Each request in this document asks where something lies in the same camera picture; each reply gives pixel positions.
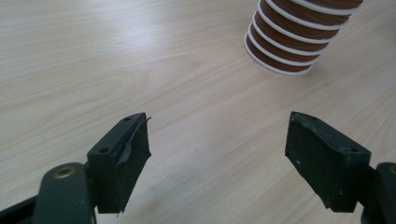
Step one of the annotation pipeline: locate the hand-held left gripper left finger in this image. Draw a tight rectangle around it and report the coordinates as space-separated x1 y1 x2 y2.
86 112 152 215

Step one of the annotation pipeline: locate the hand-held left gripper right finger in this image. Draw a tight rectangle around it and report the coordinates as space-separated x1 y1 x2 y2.
284 111 372 214

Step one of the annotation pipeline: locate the stack of brown paper cups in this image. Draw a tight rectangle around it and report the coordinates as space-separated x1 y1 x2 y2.
243 0 364 77

